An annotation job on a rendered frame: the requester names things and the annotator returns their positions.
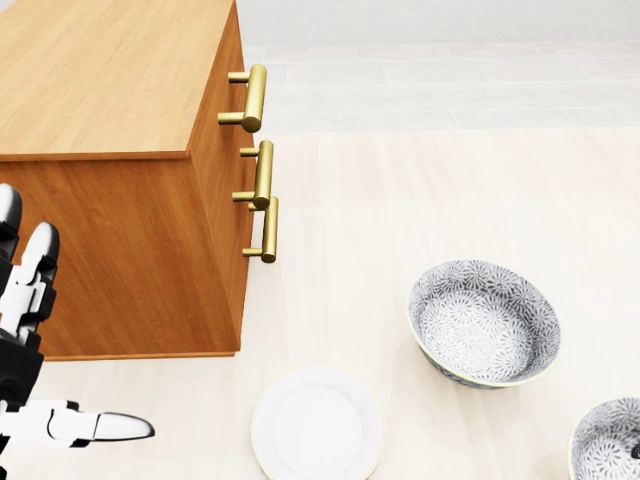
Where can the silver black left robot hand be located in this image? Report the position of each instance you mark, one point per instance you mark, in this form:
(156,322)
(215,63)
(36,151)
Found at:
(20,360)

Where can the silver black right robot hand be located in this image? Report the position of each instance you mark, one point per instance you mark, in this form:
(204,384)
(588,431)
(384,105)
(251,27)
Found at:
(636,451)

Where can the grey patterned bowl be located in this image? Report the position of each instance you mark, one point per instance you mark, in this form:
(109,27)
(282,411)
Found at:
(480,325)
(607,440)

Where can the wooden cabinet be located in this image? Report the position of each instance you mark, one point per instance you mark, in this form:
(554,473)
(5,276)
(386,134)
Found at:
(110,240)

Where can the wooden cabinet drawer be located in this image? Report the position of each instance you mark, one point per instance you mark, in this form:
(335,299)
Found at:
(228,211)
(215,131)
(238,272)

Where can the white plate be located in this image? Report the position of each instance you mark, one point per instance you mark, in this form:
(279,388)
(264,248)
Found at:
(317,425)

